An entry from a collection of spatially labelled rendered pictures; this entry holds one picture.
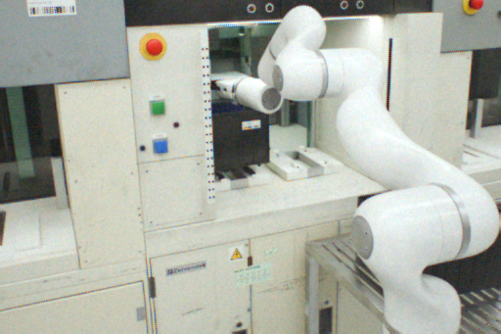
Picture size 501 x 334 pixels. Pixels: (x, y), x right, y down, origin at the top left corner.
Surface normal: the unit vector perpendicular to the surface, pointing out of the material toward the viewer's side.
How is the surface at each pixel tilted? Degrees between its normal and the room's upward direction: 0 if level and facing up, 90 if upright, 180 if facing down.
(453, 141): 90
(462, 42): 90
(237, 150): 90
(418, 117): 90
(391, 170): 111
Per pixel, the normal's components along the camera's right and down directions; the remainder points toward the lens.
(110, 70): 0.37, 0.26
